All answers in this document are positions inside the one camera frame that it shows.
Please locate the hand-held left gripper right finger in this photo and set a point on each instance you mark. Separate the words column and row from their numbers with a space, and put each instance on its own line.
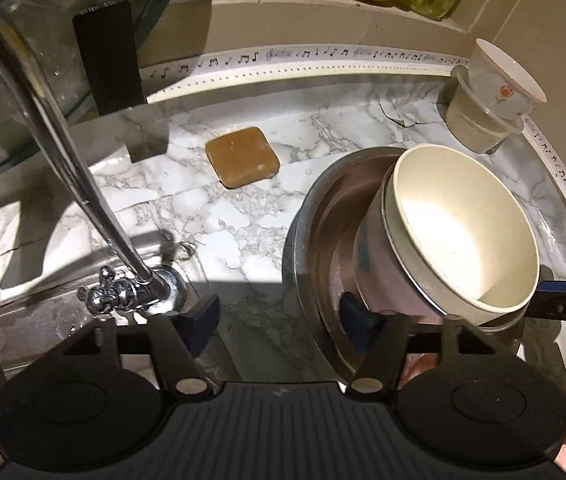
column 358, row 325

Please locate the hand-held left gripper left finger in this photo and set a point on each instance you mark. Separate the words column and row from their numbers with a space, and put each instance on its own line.
column 203, row 320

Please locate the pink steel-lined cup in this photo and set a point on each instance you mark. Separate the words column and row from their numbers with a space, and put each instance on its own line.
column 368, row 255

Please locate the large stainless steel bowl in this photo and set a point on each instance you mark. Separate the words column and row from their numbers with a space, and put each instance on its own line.
column 323, row 240

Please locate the cream bowl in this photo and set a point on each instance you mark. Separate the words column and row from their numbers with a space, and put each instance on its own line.
column 463, row 240

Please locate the brown soap bar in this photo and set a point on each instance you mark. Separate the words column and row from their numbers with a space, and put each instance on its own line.
column 243, row 157

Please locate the stainless steel sink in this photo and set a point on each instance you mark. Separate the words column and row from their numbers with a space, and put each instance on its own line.
column 28, row 320

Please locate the clear plastic container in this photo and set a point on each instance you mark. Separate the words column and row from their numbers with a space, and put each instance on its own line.
column 473, row 125

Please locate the white floral cup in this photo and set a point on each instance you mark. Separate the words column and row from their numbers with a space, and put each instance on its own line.
column 493, row 85

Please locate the chrome faucet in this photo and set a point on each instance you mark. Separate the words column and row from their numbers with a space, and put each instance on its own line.
column 63, row 130

